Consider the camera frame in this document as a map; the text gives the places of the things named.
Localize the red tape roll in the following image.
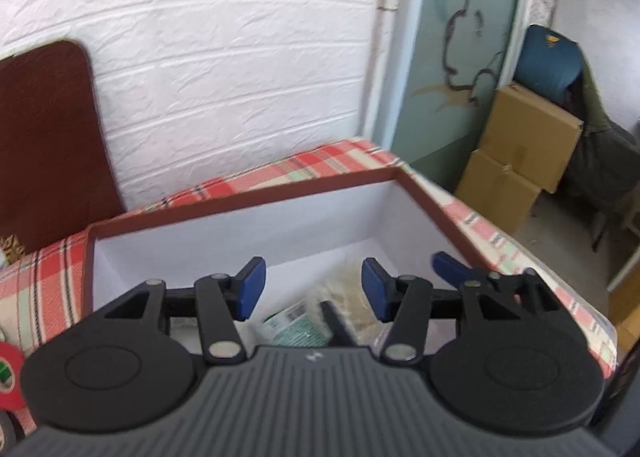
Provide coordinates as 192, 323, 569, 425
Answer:
0, 342, 27, 410

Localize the light wooden cabinet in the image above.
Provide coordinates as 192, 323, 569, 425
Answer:
606, 247, 640, 355

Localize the dark green jacket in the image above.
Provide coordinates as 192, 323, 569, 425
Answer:
564, 54, 640, 220

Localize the red cardboard box white inside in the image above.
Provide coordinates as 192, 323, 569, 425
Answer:
86, 166, 488, 338

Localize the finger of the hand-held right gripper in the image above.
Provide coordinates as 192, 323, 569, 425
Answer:
432, 251, 562, 316
320, 299, 362, 349

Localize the green white packet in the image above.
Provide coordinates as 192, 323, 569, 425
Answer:
256, 299, 332, 347

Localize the red plaid blanket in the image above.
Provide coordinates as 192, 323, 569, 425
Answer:
0, 137, 618, 380

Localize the small cardboard box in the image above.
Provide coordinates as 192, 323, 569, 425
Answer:
456, 150, 542, 234

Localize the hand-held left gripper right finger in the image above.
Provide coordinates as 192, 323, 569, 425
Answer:
361, 257, 523, 366

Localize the beige packet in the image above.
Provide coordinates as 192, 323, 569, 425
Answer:
306, 281, 388, 345

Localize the brown board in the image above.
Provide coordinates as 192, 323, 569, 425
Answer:
0, 38, 126, 255

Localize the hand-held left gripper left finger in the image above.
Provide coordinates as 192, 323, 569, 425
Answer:
103, 257, 267, 367

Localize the frosted glass door with cartoon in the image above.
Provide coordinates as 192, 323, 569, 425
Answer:
389, 0, 527, 194

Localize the large cardboard box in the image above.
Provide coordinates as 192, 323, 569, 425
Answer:
479, 84, 585, 194

